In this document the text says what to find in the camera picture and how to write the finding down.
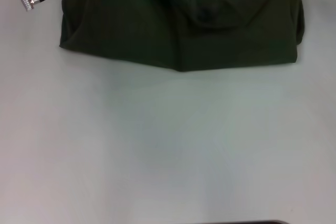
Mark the dark green printed t-shirt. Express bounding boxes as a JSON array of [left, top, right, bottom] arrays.
[[59, 0, 306, 73]]

